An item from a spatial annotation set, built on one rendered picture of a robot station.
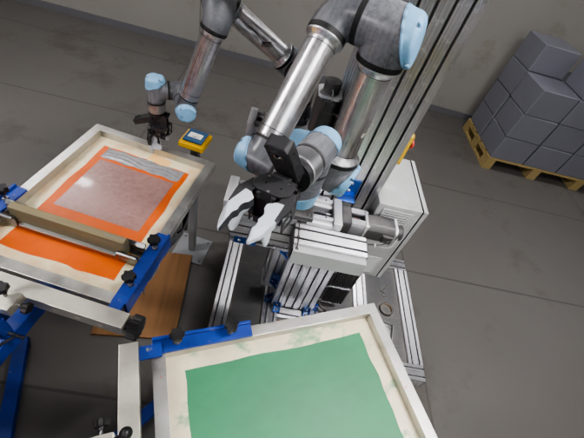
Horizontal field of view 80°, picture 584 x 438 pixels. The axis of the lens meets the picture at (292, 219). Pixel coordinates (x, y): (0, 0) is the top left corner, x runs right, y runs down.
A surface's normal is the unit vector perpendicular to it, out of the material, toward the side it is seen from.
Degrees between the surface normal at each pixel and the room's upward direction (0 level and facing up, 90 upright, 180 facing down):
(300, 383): 0
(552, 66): 90
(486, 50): 90
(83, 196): 0
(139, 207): 0
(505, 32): 90
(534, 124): 90
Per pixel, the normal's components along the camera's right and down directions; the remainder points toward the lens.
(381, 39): -0.47, 0.58
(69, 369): 0.22, -0.66
